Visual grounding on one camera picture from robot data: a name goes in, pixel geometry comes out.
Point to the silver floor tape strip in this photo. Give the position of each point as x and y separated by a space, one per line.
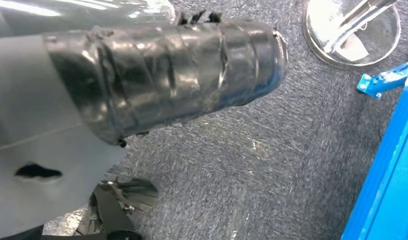
64 222

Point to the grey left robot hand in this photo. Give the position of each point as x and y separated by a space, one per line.
157 73

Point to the blue metal shelf rack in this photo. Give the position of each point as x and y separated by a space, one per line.
389 182

